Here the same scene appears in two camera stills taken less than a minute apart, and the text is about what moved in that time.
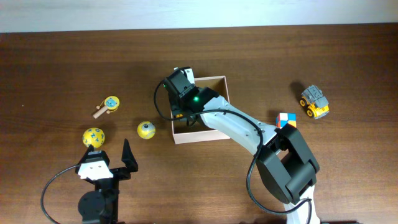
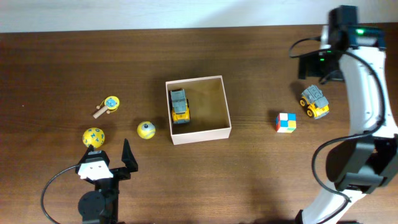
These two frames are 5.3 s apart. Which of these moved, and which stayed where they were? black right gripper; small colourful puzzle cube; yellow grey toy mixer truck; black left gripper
Moved: black right gripper
Stayed: black left gripper; yellow grey toy mixer truck; small colourful puzzle cube
